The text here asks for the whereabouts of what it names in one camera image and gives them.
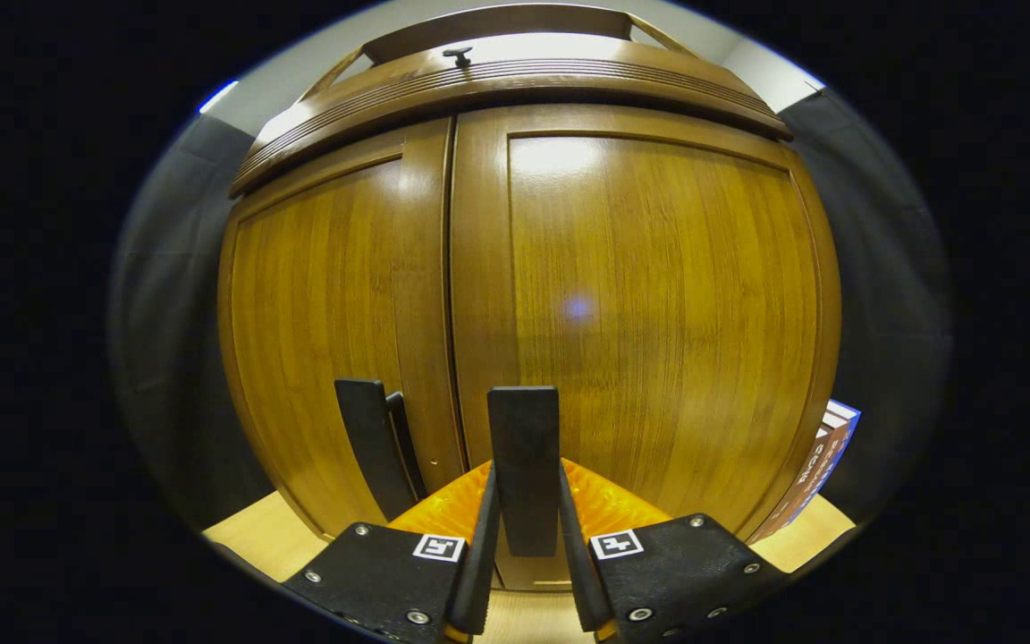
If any brown book with white top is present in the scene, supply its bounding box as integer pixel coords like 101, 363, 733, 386
747, 407, 851, 545

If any blue book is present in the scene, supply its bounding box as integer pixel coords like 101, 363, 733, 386
797, 400, 862, 524

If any rectangular ceiling light panel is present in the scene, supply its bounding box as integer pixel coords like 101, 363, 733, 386
198, 80, 239, 113

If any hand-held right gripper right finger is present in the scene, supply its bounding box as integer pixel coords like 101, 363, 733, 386
558, 458, 789, 644

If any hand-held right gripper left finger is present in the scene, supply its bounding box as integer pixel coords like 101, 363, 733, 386
283, 461, 502, 644

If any black door handle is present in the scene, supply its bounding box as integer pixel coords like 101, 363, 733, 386
334, 379, 426, 521
488, 386, 561, 557

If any wooden double-door shoe cabinet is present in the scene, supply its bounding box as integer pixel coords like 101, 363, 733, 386
215, 3, 842, 591

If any wooden cabinet drawer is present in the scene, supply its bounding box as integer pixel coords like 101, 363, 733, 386
256, 32, 775, 135

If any wooden cabinet door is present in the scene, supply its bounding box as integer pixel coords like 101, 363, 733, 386
451, 105, 842, 591
218, 119, 467, 538

